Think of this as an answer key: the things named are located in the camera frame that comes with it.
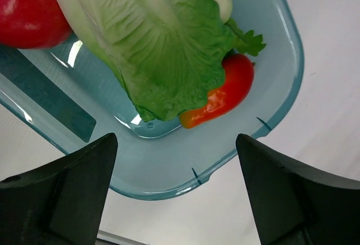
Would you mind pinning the red tomato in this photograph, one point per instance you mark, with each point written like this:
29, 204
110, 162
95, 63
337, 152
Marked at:
33, 24

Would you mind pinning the teal plastic container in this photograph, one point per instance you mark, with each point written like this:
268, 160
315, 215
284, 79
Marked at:
71, 98

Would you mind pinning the aluminium frame rail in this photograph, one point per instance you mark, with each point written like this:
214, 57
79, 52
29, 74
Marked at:
112, 239

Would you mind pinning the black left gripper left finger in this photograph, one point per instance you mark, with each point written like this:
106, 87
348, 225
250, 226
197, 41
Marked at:
62, 201

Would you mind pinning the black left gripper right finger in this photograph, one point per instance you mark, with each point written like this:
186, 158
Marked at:
294, 203

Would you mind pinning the red orange mango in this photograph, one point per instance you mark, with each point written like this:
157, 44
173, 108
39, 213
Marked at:
239, 78

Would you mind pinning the green lettuce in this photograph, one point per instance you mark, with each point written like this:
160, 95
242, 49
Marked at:
166, 54

